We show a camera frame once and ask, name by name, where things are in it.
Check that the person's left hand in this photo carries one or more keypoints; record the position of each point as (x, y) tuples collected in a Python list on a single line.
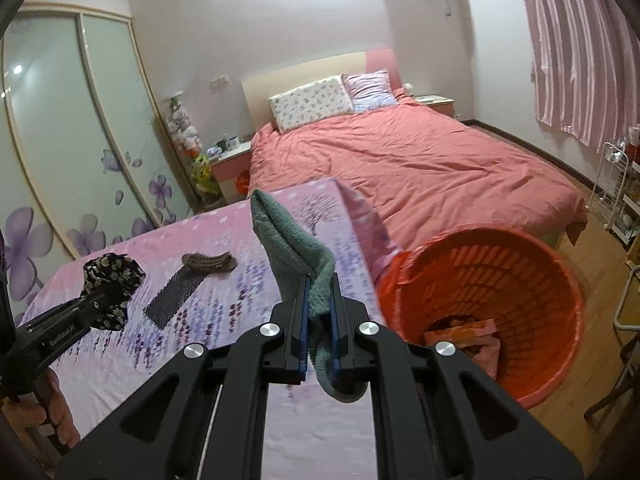
[(57, 410)]

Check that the green towel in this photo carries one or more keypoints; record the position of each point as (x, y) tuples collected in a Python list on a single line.
[(290, 245)]

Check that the black checkered cloth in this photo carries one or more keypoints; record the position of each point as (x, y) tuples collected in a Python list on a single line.
[(172, 297)]

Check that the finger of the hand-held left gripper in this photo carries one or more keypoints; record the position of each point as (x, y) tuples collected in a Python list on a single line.
[(102, 305)]

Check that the red duvet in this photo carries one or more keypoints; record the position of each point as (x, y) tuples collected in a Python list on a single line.
[(425, 170)]

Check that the white mug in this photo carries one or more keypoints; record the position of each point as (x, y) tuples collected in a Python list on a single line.
[(233, 143)]

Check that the plush toy tower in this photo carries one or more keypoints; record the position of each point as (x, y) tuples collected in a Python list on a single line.
[(182, 127)]

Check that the pink and white nightstand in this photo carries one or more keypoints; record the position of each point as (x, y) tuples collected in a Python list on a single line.
[(230, 167), (437, 104)]

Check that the white metal stool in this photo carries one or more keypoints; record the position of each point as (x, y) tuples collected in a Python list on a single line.
[(622, 305)]

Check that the purple striped pillow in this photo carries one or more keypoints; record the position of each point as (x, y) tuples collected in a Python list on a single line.
[(370, 90)]

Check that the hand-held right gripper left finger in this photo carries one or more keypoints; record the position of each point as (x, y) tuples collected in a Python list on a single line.
[(301, 330)]

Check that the pink printed blanket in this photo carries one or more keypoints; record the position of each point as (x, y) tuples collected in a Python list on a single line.
[(225, 230)]

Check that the flower print sliding wardrobe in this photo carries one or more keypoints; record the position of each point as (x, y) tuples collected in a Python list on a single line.
[(65, 135)]

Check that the pink striped curtain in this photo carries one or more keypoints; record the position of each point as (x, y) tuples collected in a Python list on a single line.
[(580, 45)]

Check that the white floral pillow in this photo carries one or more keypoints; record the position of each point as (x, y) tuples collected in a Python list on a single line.
[(310, 102)]

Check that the black floral cloth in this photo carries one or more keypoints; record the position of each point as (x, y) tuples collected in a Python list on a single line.
[(115, 272)]

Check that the beige and pink headboard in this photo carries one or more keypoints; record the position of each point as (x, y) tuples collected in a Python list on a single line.
[(300, 72)]

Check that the dark wooden chair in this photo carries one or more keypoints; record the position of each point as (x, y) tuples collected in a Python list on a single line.
[(617, 390)]

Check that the orange plastic basket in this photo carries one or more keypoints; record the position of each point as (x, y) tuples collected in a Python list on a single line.
[(550, 310)]

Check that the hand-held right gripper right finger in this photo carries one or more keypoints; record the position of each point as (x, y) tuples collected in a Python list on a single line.
[(336, 330)]

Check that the pink plastic bag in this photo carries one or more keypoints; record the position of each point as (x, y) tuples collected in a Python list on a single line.
[(487, 357)]

